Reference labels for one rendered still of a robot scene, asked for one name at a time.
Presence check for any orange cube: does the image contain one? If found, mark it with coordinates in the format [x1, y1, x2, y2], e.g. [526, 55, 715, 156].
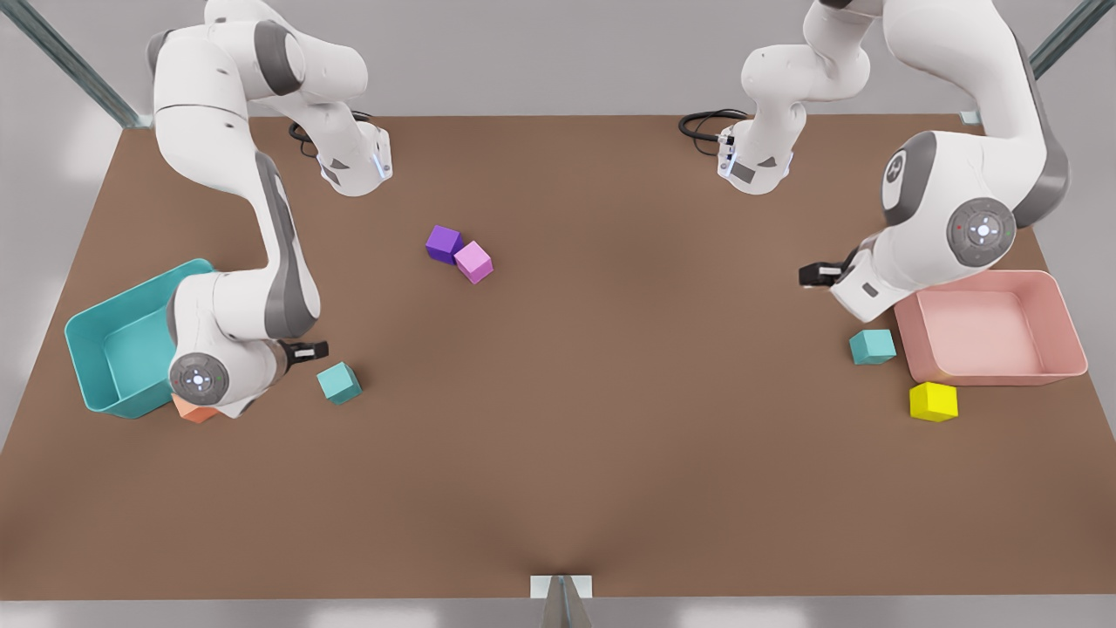
[171, 393, 219, 426]

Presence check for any silver frame post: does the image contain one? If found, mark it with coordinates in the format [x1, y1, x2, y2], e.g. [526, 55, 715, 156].
[959, 0, 1116, 125]
[0, 0, 153, 130]
[530, 574, 594, 628]

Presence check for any purple cube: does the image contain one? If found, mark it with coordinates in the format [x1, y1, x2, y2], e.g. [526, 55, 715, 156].
[425, 225, 464, 265]

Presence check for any yellow cube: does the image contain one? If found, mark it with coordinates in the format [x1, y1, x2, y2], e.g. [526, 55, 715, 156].
[909, 382, 959, 423]

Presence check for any pink plastic bin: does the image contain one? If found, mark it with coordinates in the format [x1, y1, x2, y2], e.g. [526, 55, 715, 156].
[894, 270, 1089, 387]

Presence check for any teal plastic bin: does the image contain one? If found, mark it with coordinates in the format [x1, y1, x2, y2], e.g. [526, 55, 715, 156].
[65, 258, 215, 420]

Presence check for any teal blue cube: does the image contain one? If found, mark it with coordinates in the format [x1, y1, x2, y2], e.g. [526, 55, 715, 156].
[849, 329, 898, 366]
[316, 362, 364, 406]

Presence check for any pink cube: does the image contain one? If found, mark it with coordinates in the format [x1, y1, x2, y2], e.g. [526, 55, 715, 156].
[453, 241, 494, 285]

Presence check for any black cable loop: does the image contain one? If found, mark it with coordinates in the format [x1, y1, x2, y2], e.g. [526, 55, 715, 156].
[288, 111, 374, 160]
[678, 108, 752, 159]

